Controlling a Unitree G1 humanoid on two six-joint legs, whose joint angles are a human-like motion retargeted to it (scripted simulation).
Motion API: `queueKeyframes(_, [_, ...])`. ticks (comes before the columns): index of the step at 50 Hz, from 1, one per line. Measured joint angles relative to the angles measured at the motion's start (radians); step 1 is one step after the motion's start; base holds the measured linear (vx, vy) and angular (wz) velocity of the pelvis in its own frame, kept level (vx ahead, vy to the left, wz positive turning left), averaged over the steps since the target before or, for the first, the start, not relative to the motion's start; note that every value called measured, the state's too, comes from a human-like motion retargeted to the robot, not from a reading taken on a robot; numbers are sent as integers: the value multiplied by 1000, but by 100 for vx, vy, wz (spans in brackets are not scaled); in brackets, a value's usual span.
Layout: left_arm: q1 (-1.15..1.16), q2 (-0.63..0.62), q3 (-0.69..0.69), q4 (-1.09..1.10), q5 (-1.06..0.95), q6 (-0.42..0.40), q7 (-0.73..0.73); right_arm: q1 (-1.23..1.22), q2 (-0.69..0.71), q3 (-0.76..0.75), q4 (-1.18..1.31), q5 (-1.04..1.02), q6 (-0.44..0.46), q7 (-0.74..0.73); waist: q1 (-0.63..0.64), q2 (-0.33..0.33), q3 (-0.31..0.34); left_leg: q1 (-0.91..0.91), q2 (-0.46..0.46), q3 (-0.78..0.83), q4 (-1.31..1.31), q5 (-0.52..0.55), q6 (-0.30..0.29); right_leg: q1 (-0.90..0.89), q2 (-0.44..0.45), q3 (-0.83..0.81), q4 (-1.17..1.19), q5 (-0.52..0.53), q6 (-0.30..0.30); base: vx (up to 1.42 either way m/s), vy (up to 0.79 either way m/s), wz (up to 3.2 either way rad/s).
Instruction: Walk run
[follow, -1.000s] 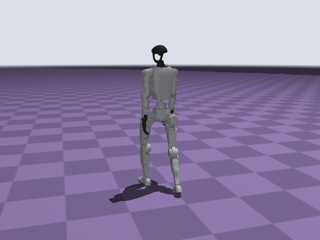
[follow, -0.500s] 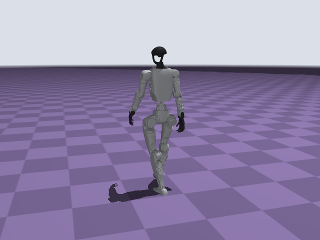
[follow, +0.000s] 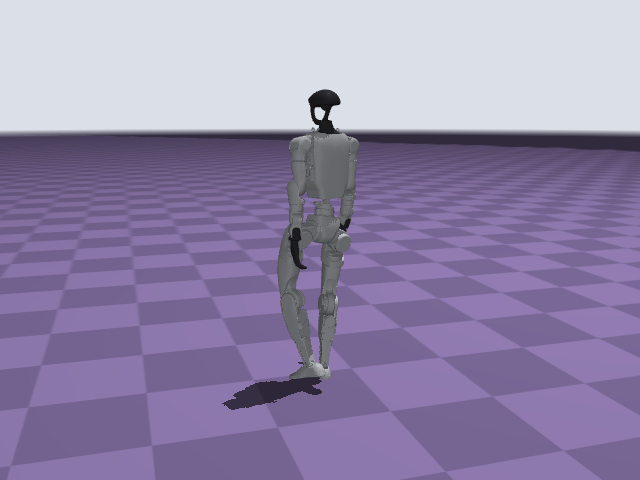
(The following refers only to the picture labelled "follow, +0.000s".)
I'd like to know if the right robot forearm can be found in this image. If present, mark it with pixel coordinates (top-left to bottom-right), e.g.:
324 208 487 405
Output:
338 185 356 226

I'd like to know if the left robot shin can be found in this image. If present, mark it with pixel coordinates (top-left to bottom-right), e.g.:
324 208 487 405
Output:
280 293 315 368

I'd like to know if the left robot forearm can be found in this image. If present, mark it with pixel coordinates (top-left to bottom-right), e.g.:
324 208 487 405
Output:
287 181 305 236

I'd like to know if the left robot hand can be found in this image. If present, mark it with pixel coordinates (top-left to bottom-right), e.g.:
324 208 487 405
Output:
288 227 307 269

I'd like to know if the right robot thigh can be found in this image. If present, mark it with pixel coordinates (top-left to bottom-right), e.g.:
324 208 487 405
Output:
318 228 351 314

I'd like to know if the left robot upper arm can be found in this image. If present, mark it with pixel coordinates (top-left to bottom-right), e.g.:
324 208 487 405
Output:
289 135 312 196

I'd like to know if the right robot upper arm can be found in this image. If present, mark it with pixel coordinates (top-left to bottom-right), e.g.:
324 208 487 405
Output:
345 136 359 191

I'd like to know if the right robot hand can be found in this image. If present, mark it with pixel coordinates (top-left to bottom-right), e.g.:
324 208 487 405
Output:
339 218 351 233

